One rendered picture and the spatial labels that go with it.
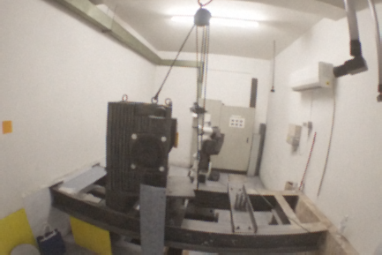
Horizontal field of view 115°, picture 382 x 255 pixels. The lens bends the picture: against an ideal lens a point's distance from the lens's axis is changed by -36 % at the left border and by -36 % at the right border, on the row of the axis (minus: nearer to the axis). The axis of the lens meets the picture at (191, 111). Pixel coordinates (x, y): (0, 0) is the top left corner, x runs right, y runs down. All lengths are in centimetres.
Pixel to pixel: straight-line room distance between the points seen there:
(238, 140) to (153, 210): 338
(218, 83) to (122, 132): 351
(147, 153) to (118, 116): 35
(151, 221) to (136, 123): 75
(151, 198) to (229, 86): 372
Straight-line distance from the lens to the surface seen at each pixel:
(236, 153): 457
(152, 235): 159
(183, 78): 473
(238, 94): 467
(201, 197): 241
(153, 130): 144
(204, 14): 172
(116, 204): 179
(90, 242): 225
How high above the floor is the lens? 166
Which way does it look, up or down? 3 degrees down
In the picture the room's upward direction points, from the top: 5 degrees clockwise
